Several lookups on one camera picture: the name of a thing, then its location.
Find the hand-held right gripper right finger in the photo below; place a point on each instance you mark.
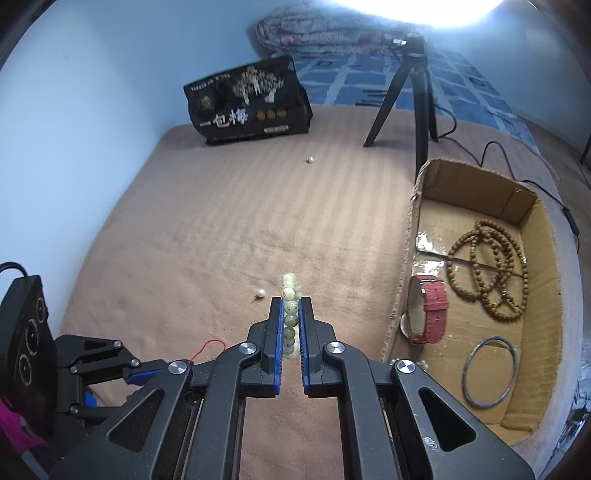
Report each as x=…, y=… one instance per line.
x=302, y=346

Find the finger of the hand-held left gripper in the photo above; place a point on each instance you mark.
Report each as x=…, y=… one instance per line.
x=92, y=355
x=92, y=413

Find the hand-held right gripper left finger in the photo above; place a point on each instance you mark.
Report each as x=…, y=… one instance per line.
x=279, y=346

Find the cardboard box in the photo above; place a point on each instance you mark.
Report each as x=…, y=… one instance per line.
x=455, y=346

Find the thin dark bangle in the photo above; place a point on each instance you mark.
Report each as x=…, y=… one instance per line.
x=485, y=405

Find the loose white pearl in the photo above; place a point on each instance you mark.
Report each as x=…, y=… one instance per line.
x=261, y=292

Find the black snack bag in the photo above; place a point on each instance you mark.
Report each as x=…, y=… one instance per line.
x=244, y=106

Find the black tripod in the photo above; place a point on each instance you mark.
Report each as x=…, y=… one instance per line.
x=422, y=115

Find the blue patterned bedsheet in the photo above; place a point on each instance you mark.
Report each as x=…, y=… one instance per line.
x=461, y=87

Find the folded floral quilt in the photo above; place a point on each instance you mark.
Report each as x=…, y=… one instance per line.
x=314, y=32

